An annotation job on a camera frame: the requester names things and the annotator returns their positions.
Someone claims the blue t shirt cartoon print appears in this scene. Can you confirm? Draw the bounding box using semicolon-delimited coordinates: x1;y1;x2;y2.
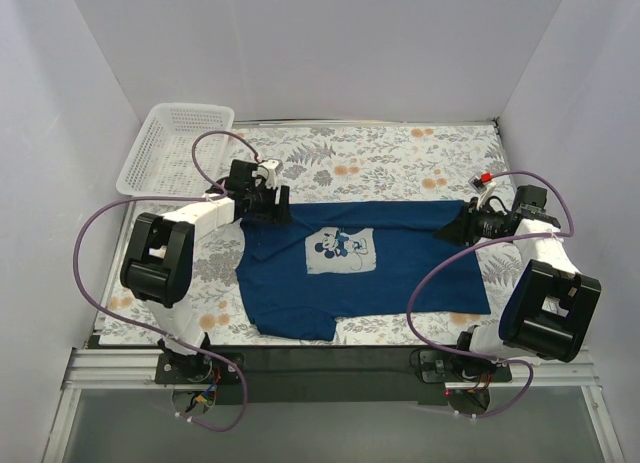
236;200;463;341

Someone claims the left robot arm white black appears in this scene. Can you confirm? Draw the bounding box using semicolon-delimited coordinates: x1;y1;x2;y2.
120;159;291;367

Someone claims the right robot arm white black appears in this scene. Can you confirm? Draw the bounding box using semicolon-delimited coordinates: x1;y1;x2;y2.
436;185;601;363

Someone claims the white plastic perforated basket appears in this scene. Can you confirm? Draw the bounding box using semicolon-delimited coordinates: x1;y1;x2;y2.
116;103;235;196

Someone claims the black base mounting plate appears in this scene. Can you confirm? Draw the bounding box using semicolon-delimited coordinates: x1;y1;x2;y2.
155;345;511;407

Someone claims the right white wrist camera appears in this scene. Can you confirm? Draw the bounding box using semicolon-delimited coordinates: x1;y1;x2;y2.
469;172;496;209

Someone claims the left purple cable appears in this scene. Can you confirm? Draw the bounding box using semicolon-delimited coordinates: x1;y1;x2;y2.
72;130;249;433

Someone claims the purple cable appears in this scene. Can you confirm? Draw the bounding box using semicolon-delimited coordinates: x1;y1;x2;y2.
72;130;249;433
405;170;576;427

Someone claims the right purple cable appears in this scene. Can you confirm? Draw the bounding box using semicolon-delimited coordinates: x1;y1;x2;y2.
405;170;576;427

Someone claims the aluminium frame rail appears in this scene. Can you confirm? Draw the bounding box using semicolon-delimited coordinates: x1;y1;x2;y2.
62;347;601;389

